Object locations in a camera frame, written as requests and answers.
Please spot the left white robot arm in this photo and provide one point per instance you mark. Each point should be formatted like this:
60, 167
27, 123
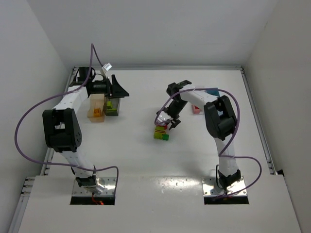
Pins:
62, 130

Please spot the blue plastic container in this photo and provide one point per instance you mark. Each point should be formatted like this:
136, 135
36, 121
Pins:
213, 91

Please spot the metal base plate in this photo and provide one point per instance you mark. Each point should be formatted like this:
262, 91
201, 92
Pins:
106, 188
210, 188

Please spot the clear plastic container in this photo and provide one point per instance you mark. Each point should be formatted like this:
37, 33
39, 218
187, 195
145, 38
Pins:
199, 100

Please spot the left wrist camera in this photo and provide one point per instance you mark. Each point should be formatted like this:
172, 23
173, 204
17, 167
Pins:
105, 68

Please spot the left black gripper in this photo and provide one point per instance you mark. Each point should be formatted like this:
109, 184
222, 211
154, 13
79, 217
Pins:
111, 87

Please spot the orange translucent container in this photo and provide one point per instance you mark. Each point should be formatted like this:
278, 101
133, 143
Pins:
96, 101

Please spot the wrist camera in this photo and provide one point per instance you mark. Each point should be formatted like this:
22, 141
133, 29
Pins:
105, 68
164, 117

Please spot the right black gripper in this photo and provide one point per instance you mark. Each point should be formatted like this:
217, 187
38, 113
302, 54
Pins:
172, 121

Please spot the orange slice lego brick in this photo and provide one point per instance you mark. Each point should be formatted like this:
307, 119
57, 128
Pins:
97, 112

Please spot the grey translucent container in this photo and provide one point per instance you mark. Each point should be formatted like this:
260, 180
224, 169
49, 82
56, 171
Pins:
116, 107

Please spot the yellow striped lego brick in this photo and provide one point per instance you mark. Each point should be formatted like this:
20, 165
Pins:
159, 132

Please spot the green lego brick bottom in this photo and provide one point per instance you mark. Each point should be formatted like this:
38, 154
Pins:
165, 137

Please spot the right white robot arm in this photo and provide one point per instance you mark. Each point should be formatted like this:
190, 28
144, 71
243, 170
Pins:
220, 119

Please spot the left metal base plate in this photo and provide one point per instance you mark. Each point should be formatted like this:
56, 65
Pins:
106, 188

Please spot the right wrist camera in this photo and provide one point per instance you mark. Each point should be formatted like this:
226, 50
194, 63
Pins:
164, 117

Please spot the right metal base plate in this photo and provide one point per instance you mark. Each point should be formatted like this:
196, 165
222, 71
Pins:
210, 188

